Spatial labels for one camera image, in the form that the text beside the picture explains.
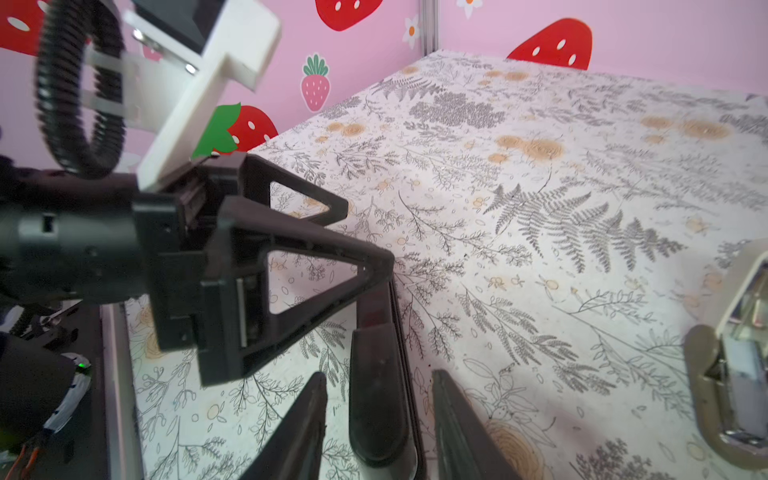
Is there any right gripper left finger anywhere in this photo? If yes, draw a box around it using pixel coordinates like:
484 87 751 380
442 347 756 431
240 372 328 480

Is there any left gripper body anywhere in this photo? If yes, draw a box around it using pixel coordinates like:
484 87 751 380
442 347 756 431
132 153 245 351

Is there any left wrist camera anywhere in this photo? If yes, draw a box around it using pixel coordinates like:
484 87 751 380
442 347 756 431
81 1 281 192

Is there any aluminium front rail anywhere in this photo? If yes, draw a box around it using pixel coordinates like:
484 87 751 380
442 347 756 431
101 303 144 479

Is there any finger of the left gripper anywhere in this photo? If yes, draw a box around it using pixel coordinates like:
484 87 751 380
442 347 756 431
197 197 394 386
238 154 349 226

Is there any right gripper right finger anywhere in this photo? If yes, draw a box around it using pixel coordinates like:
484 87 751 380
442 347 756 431
432 369 521 480

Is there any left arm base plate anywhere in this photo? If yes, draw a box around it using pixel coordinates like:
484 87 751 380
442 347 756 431
0 299 115 480

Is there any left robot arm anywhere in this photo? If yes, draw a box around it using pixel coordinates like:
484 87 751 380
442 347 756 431
1 1 394 386

